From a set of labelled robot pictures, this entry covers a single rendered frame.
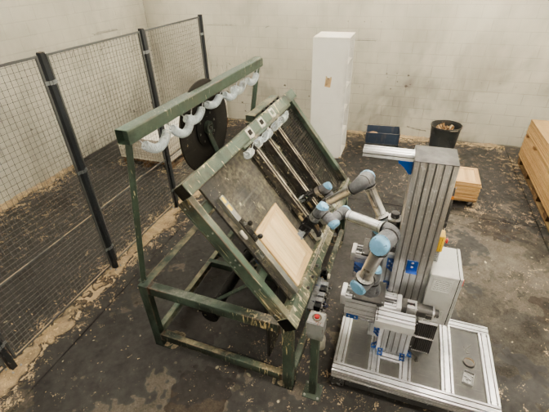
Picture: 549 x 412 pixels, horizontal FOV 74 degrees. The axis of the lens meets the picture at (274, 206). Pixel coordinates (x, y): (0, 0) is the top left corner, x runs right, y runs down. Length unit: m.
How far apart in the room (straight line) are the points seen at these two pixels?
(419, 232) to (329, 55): 4.32
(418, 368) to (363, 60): 5.81
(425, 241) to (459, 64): 5.49
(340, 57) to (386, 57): 1.55
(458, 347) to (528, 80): 5.45
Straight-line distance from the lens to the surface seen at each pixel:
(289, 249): 3.02
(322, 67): 6.48
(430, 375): 3.50
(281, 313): 2.72
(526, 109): 8.20
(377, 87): 7.87
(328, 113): 6.66
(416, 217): 2.55
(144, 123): 2.55
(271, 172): 3.16
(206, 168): 2.55
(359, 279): 2.51
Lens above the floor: 3.01
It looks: 33 degrees down
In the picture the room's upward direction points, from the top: 2 degrees counter-clockwise
